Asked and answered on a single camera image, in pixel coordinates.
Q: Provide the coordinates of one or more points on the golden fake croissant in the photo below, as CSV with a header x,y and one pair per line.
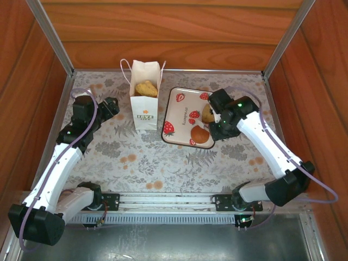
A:
x,y
146,88

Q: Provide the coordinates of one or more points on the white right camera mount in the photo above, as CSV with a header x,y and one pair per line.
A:
x,y
217,117

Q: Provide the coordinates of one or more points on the strawberry print rectangular plate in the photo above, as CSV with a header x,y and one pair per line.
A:
x,y
179,111

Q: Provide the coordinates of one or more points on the aluminium frame post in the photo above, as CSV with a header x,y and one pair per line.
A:
x,y
289,35
50,35

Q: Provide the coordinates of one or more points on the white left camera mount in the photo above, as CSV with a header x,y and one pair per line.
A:
x,y
91,90

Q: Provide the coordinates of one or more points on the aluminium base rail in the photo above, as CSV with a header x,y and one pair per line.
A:
x,y
166,199

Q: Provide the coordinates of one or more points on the floral tablecloth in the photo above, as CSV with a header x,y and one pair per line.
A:
x,y
136,163

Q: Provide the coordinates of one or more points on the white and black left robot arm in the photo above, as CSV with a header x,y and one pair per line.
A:
x,y
57,171

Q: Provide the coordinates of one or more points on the brown fake cookie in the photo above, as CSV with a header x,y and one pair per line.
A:
x,y
207,114

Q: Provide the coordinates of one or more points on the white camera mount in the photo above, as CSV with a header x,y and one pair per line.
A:
x,y
91,90
217,117

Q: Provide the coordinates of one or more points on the small circuit board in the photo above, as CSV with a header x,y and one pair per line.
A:
x,y
244,219

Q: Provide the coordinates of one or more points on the round brown fake bun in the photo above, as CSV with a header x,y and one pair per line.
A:
x,y
199,136

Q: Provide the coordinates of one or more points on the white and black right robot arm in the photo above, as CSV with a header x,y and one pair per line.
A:
x,y
266,141

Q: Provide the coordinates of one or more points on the white paper bag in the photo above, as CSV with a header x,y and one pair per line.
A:
x,y
144,114

